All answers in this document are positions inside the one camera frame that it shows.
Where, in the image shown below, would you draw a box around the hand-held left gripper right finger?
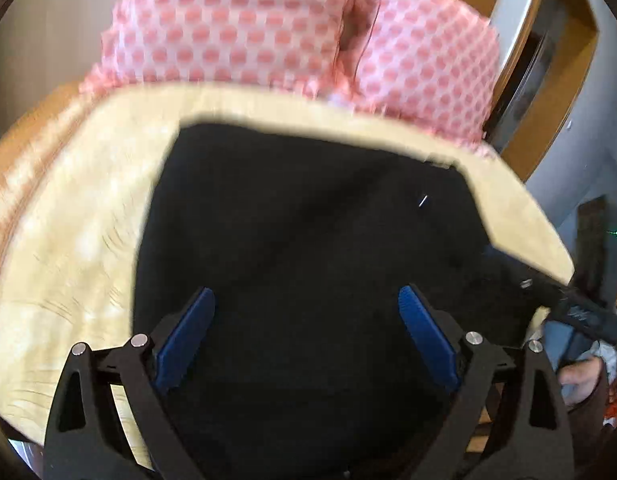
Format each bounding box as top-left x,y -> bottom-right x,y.
397,283 -> 577,480

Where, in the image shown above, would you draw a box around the black pants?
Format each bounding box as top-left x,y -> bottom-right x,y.
132,122 -> 549,480

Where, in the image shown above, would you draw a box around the wooden bed headboard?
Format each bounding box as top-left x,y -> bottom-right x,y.
453,0 -> 600,183

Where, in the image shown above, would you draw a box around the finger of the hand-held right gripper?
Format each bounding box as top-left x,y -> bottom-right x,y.
481,246 -> 564,306

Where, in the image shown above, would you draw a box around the person's right hand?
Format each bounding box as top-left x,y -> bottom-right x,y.
559,357 -> 607,406

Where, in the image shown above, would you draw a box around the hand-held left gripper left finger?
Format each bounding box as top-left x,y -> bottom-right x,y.
42,287 -> 217,480

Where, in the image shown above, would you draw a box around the yellow blanket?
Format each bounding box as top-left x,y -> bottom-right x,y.
0,82 -> 575,472

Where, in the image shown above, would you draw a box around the blue cloth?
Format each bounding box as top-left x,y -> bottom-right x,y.
541,319 -> 600,386

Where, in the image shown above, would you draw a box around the pink dotted pillow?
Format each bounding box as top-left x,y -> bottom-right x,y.
333,0 -> 503,150
80,0 -> 372,107

